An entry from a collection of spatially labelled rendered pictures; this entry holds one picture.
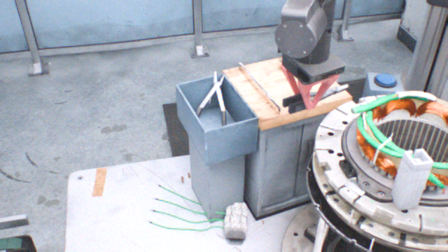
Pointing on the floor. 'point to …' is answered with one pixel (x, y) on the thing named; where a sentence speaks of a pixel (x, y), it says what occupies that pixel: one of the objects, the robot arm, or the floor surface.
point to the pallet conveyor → (21, 243)
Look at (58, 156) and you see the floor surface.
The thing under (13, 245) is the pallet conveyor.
